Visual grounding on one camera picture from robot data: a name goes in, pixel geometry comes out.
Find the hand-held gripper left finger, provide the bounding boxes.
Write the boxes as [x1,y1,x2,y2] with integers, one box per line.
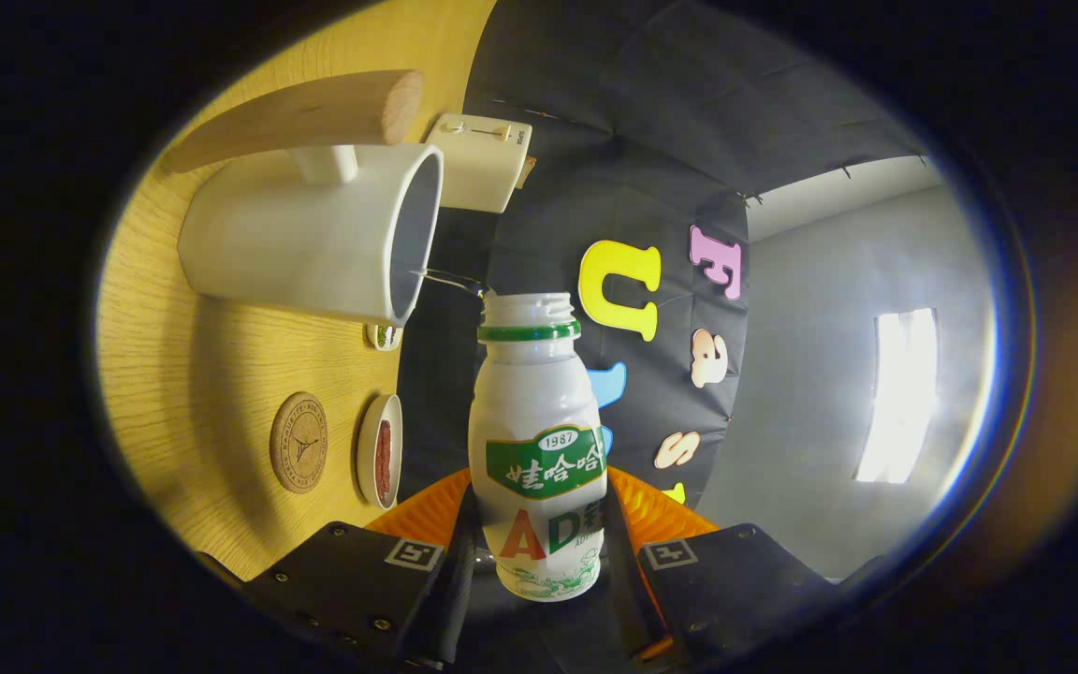
[247,468,479,670]

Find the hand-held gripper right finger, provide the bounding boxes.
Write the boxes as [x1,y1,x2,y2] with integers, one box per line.
[605,465,839,670]

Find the round cork coaster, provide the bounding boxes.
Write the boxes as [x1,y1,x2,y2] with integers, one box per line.
[269,391,328,495]

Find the white juice bottle green label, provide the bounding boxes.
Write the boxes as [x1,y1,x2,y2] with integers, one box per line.
[469,292,610,603]

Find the white cup with wooden handle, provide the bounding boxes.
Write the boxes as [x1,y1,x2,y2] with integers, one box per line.
[160,70,444,328]

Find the red meat slices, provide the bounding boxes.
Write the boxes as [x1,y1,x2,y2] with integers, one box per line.
[375,419,394,505]

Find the white round plate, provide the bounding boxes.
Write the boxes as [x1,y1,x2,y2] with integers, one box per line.
[356,393,403,511]

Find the wooden table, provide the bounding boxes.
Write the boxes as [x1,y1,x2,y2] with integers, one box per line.
[95,0,498,581]

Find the white toaster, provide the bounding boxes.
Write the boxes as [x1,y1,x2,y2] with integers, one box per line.
[424,113,533,214]

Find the black backdrop cloth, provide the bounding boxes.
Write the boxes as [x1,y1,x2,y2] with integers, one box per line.
[399,0,933,511]

